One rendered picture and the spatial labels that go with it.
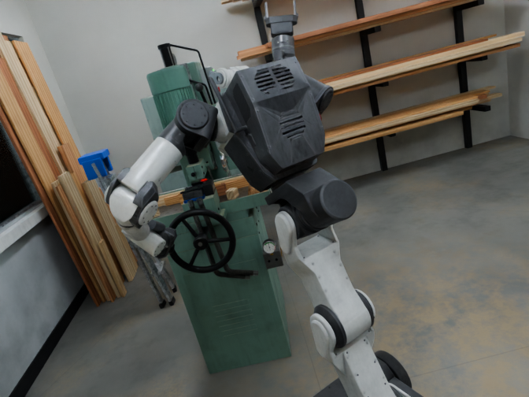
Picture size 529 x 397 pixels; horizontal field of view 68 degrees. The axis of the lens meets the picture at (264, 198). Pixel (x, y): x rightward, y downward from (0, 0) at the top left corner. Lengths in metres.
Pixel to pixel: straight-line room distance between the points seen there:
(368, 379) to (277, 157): 0.76
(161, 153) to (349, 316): 0.73
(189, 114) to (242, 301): 1.12
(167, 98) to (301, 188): 0.90
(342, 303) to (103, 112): 3.57
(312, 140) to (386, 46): 3.47
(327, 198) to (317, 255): 0.26
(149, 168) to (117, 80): 3.28
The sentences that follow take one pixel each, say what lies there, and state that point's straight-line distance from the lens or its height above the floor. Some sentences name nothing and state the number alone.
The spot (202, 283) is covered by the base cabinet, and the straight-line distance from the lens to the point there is 1.96.
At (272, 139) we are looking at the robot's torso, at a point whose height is 1.23.
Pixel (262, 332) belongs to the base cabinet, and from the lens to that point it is 2.10.
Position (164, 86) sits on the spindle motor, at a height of 1.44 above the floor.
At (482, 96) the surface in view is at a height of 0.60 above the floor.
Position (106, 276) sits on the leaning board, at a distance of 3.36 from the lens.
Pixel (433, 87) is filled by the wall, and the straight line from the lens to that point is 4.80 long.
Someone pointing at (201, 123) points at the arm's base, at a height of 1.31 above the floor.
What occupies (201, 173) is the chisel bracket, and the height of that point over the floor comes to 1.02.
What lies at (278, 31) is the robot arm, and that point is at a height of 1.53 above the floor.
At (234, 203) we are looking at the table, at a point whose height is 0.88.
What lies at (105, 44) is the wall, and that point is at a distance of 4.38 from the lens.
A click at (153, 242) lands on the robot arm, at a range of 1.34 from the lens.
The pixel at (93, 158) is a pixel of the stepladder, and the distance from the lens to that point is 2.73.
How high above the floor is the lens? 1.42
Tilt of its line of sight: 18 degrees down
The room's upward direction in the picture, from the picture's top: 15 degrees counter-clockwise
